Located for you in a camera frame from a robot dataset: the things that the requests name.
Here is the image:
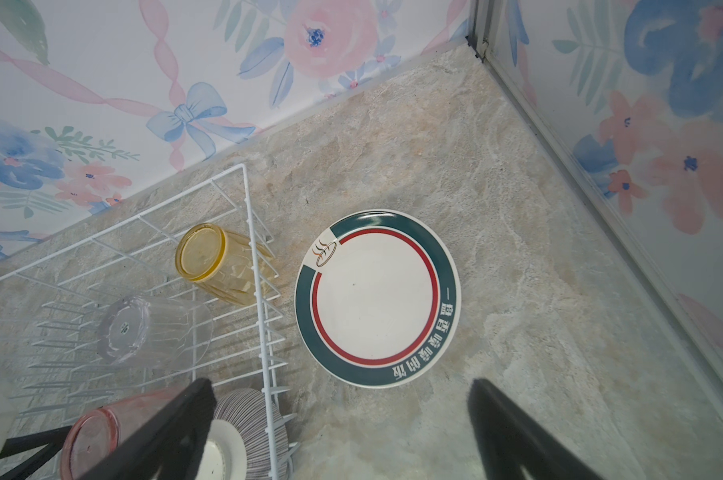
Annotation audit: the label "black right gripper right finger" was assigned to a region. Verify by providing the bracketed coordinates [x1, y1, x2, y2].
[467, 378, 601, 479]

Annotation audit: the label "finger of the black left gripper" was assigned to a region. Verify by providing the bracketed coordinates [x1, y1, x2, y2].
[0, 425, 73, 480]

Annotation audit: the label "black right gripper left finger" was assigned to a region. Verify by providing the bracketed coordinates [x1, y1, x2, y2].
[80, 378, 217, 479]

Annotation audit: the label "pink plastic cup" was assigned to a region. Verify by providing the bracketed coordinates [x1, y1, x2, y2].
[60, 387, 184, 480]

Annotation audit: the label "small white bowl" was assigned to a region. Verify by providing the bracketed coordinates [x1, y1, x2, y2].
[197, 388, 294, 479]

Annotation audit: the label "white wire dish rack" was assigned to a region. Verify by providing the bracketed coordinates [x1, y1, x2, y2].
[0, 165, 298, 479]

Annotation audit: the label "clear plastic cup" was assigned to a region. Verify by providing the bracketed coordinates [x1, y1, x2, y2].
[97, 295, 214, 371]

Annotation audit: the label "yellow plastic cup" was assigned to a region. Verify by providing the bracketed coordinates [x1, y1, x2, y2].
[175, 223, 278, 307]

